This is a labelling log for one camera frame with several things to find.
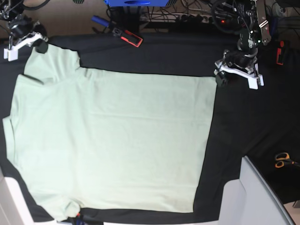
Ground white power strip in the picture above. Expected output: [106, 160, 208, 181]
[140, 12, 213, 23]

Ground light green T-shirt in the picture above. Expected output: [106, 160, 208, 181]
[3, 45, 217, 221]

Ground blue red clamp bottom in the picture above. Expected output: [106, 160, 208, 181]
[67, 212, 104, 225]

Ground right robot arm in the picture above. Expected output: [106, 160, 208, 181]
[0, 0, 49, 61]

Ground blue red clamp right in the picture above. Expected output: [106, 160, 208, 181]
[270, 17, 290, 66]

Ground white bin left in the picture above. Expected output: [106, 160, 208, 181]
[0, 170, 34, 225]

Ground blue box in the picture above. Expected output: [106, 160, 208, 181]
[104, 0, 169, 7]

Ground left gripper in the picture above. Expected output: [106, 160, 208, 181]
[214, 49, 264, 89]

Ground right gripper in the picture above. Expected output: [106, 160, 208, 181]
[3, 15, 48, 61]

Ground orange handled scissors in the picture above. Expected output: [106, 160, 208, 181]
[275, 152, 300, 169]

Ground blue red clamp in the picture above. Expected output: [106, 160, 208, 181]
[270, 17, 290, 66]
[91, 15, 143, 47]
[67, 212, 104, 225]

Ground black table cloth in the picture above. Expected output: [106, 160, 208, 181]
[0, 32, 300, 225]

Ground blue red clamp left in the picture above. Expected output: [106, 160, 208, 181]
[91, 15, 143, 47]

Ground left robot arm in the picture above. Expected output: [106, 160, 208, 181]
[210, 0, 271, 90]

